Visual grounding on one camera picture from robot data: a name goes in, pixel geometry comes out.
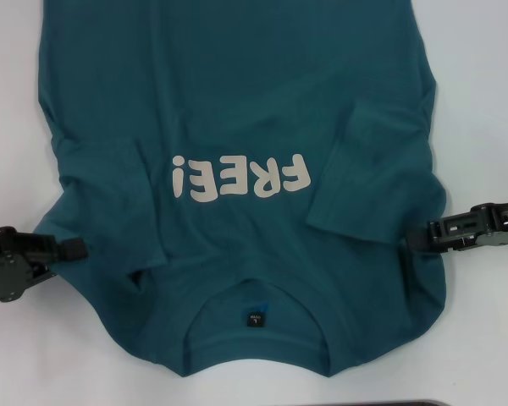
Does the black flat panel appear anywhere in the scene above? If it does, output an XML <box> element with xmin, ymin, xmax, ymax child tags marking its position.
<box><xmin>317</xmin><ymin>399</ymin><xmax>448</xmax><ymax>406</ymax></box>

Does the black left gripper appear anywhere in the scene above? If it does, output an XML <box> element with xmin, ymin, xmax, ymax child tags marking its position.
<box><xmin>0</xmin><ymin>227</ymin><xmax>90</xmax><ymax>304</ymax></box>

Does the teal FREE print t-shirt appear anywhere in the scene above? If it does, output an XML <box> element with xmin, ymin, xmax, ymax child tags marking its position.
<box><xmin>31</xmin><ymin>0</ymin><xmax>450</xmax><ymax>367</ymax></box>

